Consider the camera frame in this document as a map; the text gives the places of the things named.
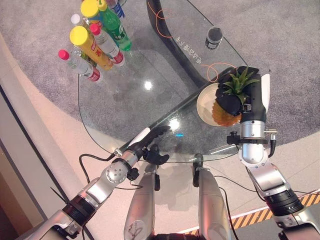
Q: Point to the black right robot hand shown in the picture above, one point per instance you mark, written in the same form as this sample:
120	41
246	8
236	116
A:
256	105

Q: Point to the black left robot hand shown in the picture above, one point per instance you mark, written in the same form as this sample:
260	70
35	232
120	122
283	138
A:
140	138

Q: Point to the orange pineapple with green leaves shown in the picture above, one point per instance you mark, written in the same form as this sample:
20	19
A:
225	117

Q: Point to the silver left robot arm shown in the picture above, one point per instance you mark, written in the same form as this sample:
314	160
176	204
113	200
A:
115	173

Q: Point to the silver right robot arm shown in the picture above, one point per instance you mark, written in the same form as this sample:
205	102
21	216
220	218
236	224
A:
267	177

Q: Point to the cream round plate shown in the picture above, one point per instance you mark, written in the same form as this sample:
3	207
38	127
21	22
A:
206	105

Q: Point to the silver left robot leg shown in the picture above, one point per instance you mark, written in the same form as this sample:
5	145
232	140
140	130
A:
141	205

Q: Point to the silver robot leg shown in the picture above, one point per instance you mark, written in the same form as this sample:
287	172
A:
211	200
141	205

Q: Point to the black cylindrical can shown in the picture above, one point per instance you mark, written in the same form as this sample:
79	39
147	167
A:
213	37

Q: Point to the pink capped water bottle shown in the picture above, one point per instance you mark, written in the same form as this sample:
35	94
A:
82	67

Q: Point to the silver right robot leg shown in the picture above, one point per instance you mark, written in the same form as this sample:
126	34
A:
211	200

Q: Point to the black curved table base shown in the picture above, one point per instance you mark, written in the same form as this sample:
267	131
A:
175	47

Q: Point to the red capped water bottle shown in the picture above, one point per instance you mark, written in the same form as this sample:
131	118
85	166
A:
108	45

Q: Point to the yellow lidded chip can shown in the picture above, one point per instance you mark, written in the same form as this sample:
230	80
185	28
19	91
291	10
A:
93	48
90	8

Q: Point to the clear bottle with green label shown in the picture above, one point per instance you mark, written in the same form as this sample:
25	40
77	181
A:
78	52

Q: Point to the yellow black hazard tape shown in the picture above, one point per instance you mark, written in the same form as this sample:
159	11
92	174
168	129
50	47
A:
255	216

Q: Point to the green plastic soda bottle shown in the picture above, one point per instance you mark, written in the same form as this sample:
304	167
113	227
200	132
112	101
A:
116	30

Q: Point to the blue labelled bottle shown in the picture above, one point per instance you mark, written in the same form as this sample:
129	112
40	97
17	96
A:
117	7

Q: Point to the white capped clear bottle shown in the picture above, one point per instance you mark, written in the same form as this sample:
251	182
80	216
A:
75	18

